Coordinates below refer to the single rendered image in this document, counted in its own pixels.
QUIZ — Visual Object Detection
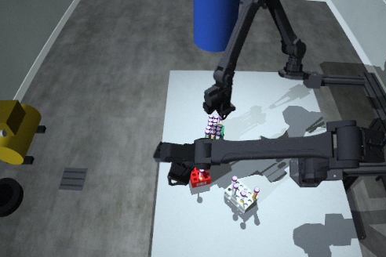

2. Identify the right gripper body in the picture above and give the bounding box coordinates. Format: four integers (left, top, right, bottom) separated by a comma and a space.
217, 99, 235, 115

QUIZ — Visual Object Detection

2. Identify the orange tube with purple cap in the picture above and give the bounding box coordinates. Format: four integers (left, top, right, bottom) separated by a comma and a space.
252, 187, 260, 199

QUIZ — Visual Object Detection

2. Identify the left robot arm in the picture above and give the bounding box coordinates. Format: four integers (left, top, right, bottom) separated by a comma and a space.
153, 120, 385, 183

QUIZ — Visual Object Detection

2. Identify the red tube rack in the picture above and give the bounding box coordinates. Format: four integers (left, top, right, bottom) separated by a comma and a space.
190, 168, 210, 188

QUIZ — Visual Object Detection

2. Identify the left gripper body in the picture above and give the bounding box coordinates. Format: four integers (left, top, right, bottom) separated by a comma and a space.
168, 162, 194, 186

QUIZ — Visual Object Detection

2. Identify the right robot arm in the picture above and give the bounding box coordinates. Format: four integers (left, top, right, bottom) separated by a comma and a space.
202, 0, 306, 115

